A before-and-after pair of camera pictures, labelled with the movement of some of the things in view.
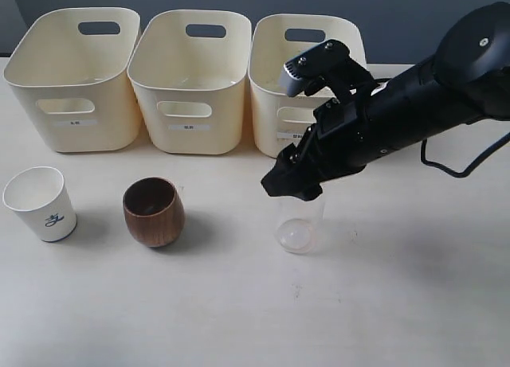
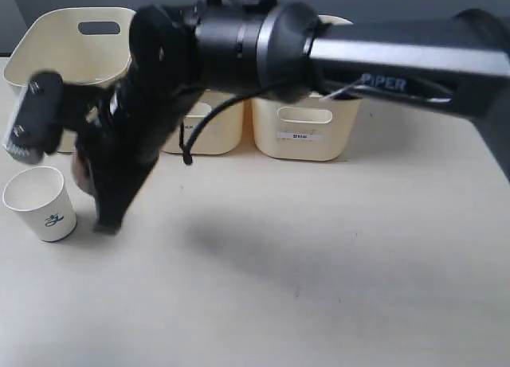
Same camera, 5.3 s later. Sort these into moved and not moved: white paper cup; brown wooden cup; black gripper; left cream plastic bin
Moved: brown wooden cup; black gripper
Not moved: white paper cup; left cream plastic bin
